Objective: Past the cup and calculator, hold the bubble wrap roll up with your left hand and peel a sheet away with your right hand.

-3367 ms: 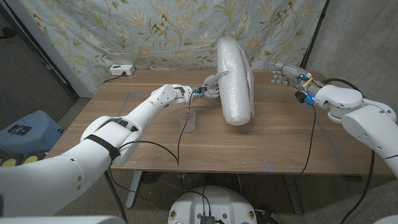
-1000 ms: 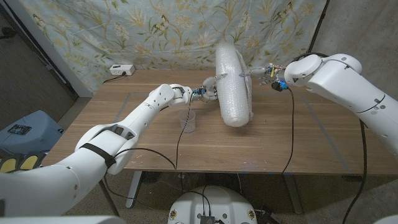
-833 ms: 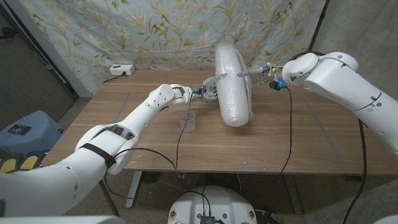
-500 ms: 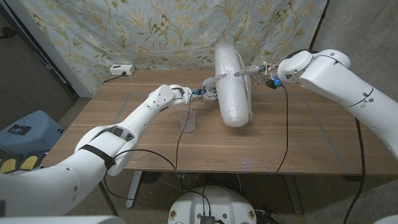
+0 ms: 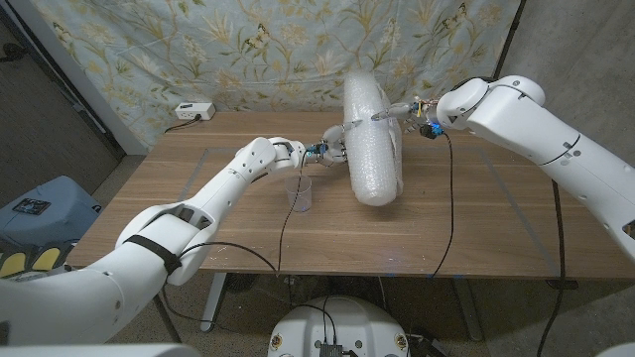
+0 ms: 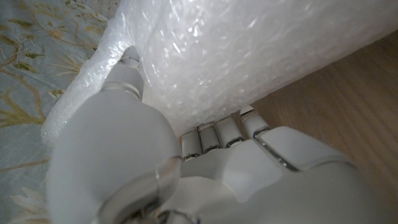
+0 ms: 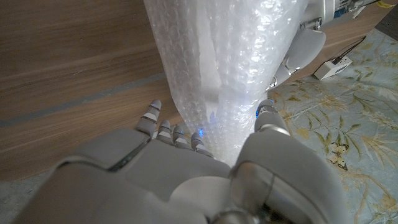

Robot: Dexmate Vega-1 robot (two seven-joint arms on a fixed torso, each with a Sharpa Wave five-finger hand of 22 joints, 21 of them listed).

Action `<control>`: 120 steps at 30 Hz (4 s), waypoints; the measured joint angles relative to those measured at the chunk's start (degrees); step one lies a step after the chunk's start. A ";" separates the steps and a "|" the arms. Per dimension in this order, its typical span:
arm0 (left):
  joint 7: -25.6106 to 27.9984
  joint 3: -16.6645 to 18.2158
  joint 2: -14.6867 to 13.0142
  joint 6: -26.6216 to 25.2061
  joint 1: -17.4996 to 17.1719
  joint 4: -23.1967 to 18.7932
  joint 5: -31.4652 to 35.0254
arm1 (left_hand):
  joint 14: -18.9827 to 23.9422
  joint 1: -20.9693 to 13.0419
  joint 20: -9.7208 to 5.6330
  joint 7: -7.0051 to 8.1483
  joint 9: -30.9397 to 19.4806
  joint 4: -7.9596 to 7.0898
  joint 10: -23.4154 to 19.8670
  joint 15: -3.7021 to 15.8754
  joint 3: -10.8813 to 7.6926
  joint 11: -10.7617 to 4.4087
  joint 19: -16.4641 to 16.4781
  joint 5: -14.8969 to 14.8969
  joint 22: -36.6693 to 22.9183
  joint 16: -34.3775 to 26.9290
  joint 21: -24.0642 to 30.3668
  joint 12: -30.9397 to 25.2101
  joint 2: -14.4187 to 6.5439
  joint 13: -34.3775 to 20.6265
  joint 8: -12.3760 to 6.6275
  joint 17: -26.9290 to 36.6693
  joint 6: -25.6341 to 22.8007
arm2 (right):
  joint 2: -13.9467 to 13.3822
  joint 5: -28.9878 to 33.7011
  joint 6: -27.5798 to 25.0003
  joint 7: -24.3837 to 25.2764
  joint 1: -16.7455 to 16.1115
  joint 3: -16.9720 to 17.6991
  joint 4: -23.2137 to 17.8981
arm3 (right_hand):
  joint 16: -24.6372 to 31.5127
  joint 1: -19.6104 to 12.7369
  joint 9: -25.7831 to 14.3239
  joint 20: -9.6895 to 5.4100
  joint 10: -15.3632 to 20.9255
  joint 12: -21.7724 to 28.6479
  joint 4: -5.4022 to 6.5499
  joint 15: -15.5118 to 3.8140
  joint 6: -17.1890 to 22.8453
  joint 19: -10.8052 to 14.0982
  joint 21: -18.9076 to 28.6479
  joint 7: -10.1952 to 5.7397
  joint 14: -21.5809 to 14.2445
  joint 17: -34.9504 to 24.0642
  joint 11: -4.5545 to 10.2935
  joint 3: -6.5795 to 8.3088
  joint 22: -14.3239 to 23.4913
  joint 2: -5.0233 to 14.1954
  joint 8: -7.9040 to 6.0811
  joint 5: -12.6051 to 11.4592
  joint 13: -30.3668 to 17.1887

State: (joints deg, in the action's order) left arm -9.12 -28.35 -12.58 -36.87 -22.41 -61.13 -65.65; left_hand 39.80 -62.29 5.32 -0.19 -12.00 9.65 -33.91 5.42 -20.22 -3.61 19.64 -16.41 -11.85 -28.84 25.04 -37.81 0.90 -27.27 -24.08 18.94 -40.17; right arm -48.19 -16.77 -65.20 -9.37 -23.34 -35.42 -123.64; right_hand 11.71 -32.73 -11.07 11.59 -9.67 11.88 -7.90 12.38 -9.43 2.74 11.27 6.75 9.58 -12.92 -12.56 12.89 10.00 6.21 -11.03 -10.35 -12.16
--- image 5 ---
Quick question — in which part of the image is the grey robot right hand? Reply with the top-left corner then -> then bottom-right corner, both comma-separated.
370,98 -> 443,139

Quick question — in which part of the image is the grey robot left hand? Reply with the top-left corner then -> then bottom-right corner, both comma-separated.
305,120 -> 363,168

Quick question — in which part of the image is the bubble wrap roll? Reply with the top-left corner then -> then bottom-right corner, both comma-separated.
342,69 -> 404,207

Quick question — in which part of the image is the clear plastic cup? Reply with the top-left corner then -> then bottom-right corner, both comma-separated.
284,174 -> 314,213

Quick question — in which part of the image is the grey tape strip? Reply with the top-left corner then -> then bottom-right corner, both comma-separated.
478,147 -> 562,275
177,147 -> 212,202

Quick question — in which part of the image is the white power strip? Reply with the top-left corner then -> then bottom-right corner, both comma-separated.
174,102 -> 217,122

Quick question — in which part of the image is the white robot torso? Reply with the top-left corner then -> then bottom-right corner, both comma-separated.
267,296 -> 412,357

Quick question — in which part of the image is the white table leg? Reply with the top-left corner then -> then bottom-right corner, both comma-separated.
200,272 -> 228,333

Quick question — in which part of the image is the grey table leg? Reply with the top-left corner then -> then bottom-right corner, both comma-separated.
453,278 -> 485,342

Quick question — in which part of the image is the floral backdrop cloth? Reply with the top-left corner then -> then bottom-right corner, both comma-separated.
29,0 -> 525,153

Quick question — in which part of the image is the blue plastic case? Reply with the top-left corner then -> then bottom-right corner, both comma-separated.
0,176 -> 103,249

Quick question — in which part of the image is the yellow and black object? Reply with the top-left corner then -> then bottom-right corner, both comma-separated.
0,239 -> 75,279

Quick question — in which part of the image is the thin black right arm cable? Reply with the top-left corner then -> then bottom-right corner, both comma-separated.
429,132 -> 455,280

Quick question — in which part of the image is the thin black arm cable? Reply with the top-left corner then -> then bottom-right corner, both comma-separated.
162,148 -> 309,334
429,132 -> 455,280

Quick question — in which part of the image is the black backdrop frame pole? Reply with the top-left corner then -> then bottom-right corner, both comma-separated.
488,0 -> 528,80

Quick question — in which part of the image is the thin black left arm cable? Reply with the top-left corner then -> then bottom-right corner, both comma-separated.
162,148 -> 309,334

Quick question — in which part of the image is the black power strip cord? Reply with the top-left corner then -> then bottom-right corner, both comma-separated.
163,114 -> 203,134

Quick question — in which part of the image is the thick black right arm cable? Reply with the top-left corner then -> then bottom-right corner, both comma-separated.
535,179 -> 568,357

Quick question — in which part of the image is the dark grey hanging hose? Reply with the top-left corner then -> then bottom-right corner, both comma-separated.
152,293 -> 183,344

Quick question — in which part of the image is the grey backdrop frame pole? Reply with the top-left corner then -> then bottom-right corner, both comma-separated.
7,0 -> 148,156

